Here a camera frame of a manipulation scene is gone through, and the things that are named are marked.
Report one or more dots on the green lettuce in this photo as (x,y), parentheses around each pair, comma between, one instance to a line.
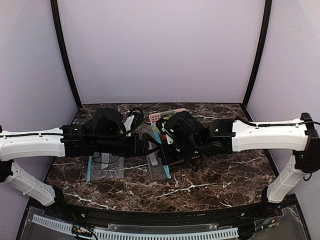
(170,115)

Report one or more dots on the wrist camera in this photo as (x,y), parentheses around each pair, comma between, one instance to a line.
(132,121)
(164,132)

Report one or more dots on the black frame post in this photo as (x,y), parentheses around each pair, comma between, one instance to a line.
(259,52)
(64,53)

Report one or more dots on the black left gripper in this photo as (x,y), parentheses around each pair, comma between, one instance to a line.
(144,144)

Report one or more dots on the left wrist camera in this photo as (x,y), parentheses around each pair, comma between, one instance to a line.
(132,121)

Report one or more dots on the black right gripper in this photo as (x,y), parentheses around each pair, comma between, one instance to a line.
(164,155)

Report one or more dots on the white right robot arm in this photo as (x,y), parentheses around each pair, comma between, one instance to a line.
(226,136)

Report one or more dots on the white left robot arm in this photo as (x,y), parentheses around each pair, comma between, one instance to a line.
(66,141)

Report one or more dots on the flat clear zip bag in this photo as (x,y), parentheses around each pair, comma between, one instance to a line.
(104,165)

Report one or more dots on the white slotted cable duct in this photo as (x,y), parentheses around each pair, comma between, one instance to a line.
(130,232)

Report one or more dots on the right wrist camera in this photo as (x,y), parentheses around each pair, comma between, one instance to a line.
(164,132)

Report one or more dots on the pink perforated plastic basket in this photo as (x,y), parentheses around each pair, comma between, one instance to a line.
(160,115)

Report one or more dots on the black right frame post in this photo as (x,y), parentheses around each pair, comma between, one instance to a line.
(259,52)

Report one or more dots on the black left frame post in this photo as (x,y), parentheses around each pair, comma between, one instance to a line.
(64,53)

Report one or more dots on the black front rail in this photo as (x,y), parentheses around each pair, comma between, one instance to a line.
(241,215)

